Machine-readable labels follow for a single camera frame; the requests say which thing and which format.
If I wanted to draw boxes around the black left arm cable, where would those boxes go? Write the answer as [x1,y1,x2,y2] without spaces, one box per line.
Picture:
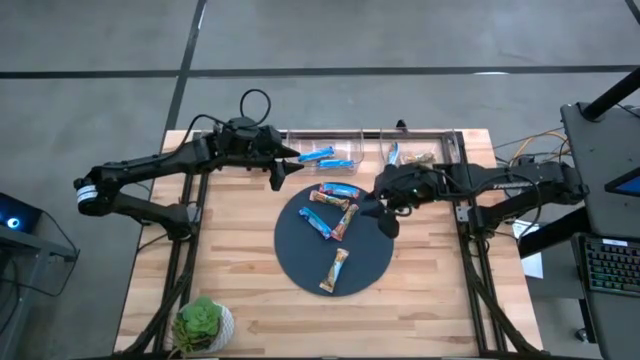
[187,88,273,139]

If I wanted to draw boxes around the succulent in white pot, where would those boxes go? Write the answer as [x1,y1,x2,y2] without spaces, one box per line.
[171,295,236,358]

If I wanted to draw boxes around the dark glass side table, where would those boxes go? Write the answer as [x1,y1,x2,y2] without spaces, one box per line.
[0,212,81,360]

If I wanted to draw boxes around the computer with blue light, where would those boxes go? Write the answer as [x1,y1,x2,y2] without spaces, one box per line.
[0,192,44,235]

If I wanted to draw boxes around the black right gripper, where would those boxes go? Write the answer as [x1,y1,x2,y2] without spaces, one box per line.
[360,164,412,241]

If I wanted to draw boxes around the white paper sheet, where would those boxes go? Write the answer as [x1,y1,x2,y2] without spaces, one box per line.
[511,218,545,280]

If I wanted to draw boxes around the round dark woven placemat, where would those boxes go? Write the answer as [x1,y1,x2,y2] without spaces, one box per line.
[273,183,395,300]

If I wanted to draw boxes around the grey workstation desk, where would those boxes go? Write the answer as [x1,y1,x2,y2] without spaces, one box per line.
[559,102,640,360]

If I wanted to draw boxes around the black stand pole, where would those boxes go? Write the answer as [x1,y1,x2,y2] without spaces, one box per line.
[581,67,640,123]

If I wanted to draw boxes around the black diagonal support beam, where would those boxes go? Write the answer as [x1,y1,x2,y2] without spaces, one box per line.
[517,206,591,260]

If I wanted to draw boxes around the blue crispy rice bar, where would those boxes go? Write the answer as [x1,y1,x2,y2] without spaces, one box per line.
[317,158,356,170]
[297,145,336,164]
[298,206,334,241]

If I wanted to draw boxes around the yellow cables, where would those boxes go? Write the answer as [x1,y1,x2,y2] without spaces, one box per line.
[494,127,571,166]

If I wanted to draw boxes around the backlit computer keyboard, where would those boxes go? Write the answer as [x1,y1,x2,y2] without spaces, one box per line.
[582,236,640,297]

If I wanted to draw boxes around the blue snack bar left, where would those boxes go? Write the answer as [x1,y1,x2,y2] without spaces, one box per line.
[318,181,361,200]

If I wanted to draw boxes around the dark monitor screen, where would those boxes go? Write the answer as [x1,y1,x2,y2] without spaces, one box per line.
[603,167,640,199]

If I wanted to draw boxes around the clear plastic bin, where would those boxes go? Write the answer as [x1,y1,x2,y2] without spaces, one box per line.
[378,127,460,176]
[285,128,366,177]

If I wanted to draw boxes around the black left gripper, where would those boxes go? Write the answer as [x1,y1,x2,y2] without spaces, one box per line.
[219,118,306,193]

